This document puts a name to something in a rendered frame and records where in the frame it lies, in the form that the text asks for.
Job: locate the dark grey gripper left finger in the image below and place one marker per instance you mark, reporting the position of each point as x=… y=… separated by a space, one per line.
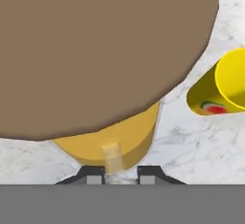
x=92 y=173

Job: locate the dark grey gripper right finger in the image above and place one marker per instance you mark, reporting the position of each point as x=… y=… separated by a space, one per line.
x=151 y=173

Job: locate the brown-lidded amber pitcher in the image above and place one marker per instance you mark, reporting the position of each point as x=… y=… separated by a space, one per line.
x=95 y=58

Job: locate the yellow cup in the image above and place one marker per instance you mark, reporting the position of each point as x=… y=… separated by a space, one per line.
x=229 y=81

